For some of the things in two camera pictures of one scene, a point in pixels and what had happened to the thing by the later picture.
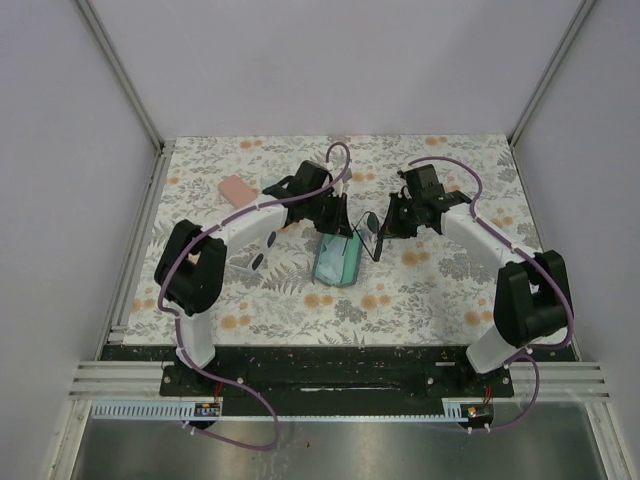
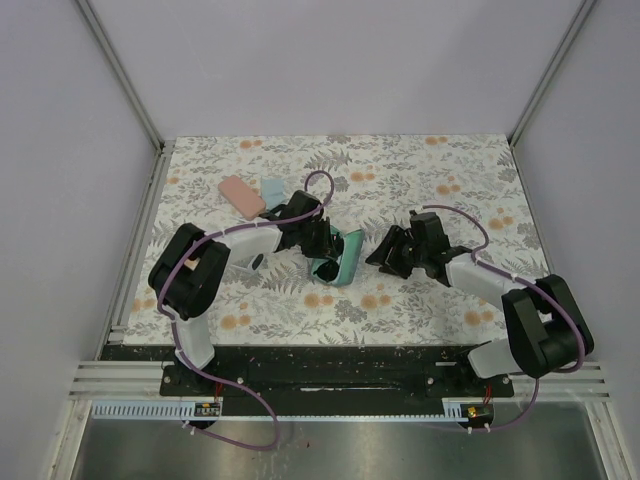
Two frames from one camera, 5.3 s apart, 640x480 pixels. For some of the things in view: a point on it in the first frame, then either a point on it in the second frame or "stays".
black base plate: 339,380 stays
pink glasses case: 237,192 stays
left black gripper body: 326,211 -> 313,239
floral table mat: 391,239 stays
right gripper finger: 390,228 -> 384,254
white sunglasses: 256,261 stays
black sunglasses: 374,226 -> 327,271
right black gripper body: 408,218 -> 408,253
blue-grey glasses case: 337,259 stays
